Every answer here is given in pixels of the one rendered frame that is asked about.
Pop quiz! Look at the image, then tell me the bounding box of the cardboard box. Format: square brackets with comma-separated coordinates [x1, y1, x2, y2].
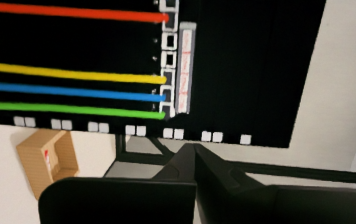
[16, 130, 80, 201]

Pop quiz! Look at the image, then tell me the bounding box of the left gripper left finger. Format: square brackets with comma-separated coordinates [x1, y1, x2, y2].
[37, 143, 197, 224]

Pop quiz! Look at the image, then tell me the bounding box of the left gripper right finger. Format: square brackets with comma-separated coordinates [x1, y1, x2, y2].
[193, 143, 356, 224]

